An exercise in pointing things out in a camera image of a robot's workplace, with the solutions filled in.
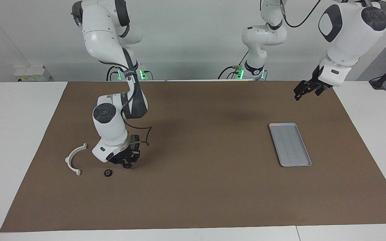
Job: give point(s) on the silver metal tray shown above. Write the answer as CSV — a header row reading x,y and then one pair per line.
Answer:
x,y
290,144

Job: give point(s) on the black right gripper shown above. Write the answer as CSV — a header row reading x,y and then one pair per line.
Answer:
x,y
131,152

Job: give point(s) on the white semicircular plastic bracket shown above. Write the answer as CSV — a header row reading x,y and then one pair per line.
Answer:
x,y
68,160

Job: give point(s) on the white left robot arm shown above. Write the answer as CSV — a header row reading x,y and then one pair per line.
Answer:
x,y
347,36

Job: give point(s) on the white box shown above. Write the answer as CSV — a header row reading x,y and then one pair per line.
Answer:
x,y
32,72

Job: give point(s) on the black bearing gear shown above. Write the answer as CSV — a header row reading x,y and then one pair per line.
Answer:
x,y
108,172
127,166

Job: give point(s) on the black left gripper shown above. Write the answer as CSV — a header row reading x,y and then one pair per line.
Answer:
x,y
317,82

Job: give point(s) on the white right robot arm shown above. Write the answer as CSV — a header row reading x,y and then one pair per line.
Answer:
x,y
111,130

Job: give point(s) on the brown table mat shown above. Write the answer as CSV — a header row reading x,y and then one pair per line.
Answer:
x,y
213,194

